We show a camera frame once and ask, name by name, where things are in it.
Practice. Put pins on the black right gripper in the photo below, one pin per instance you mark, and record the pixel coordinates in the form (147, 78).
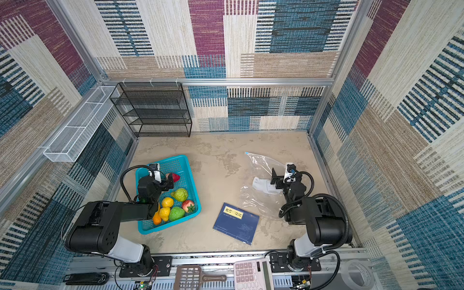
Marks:
(279, 179)

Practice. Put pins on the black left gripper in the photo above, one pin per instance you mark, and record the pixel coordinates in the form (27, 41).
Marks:
(165, 182)

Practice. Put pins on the yellow lemon toy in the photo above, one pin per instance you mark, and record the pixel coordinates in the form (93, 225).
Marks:
(167, 202)

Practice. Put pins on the clear zip top bag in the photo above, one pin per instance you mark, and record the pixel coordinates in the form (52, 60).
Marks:
(258, 193)

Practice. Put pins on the green pear toy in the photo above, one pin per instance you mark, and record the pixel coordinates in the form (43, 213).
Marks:
(180, 195)

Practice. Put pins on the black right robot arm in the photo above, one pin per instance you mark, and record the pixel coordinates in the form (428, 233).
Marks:
(324, 216)

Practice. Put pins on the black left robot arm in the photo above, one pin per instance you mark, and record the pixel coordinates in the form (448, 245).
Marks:
(96, 230)

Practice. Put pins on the yellow pepper toy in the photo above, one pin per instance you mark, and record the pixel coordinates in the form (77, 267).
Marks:
(164, 213)

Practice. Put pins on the green apple toy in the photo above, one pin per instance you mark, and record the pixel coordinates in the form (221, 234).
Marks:
(176, 213)

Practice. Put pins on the blue booklet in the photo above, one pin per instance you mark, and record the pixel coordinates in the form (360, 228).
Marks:
(237, 223)

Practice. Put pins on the brown slotted spatula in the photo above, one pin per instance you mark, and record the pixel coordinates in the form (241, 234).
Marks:
(191, 277)

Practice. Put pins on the pink calculator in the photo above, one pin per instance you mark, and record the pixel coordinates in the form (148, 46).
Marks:
(253, 275)

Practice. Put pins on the black stapler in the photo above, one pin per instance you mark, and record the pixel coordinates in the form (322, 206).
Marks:
(86, 279)

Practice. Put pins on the clear tape roll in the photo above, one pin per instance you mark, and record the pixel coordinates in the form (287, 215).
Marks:
(356, 275)

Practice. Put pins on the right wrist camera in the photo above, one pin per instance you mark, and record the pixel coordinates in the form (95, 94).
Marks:
(291, 174)

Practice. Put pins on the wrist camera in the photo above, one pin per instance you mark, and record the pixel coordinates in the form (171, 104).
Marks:
(155, 172)
(291, 174)

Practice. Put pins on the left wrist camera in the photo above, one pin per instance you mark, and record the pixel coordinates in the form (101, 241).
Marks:
(155, 172)

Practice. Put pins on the black wire shelf rack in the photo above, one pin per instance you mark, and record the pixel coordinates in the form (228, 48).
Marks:
(153, 109)

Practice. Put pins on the white wire mesh tray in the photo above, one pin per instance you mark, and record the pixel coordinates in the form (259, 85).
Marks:
(70, 142)

